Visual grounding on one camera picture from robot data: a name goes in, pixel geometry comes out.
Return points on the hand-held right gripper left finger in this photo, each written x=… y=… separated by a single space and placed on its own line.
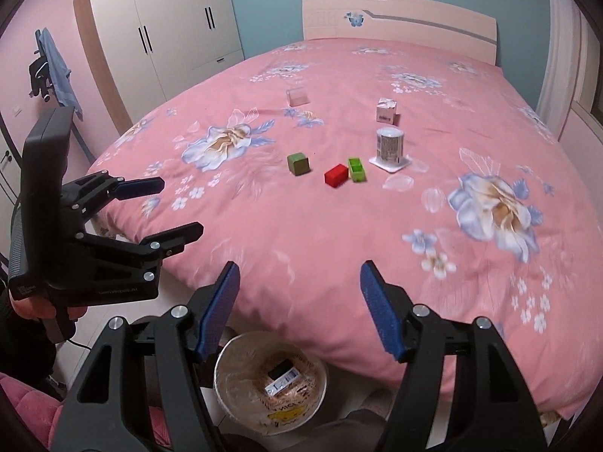
x=219 y=306

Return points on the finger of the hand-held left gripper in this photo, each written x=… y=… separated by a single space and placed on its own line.
x=174 y=234
x=139 y=187

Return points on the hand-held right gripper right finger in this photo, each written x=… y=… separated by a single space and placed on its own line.
x=381 y=310

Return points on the white round waste bin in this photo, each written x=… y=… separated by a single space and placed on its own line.
x=245 y=386

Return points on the olive green wooden cube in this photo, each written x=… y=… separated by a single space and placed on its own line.
x=298 y=165

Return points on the bright green block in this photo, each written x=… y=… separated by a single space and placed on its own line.
x=356 y=170

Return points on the red block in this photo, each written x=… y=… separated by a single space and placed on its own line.
x=335 y=175

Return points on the labelled white can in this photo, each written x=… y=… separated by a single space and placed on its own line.
x=390 y=147

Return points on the clear plastic cup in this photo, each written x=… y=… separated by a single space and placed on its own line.
x=298 y=99

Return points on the small white carton box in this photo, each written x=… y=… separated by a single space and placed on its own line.
x=385 y=113

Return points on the person's left hand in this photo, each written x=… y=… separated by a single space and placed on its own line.
x=28 y=311

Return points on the white black-trimmed cabinet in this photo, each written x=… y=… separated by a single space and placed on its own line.
x=5 y=174

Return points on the blue coat stand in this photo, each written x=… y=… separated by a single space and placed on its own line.
x=87 y=148

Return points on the pink floral blanket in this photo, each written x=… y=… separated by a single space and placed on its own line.
x=329 y=245

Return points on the black and white small box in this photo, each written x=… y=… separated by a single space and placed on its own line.
x=282 y=376

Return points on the person's leg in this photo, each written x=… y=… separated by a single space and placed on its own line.
x=353 y=428

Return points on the black hanging item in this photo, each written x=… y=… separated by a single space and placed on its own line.
x=38 y=75

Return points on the blue hanging cloth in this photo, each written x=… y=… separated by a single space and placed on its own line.
x=59 y=70

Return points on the white square coaster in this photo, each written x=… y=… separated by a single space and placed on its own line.
x=401 y=165

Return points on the white wardrobe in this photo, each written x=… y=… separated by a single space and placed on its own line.
x=165 y=33

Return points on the pink fuzzy cloth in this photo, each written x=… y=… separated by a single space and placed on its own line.
x=23 y=409

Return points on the pale bed headboard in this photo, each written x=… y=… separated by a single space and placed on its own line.
x=400 y=23

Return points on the white window trim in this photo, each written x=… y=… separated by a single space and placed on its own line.
x=558 y=56

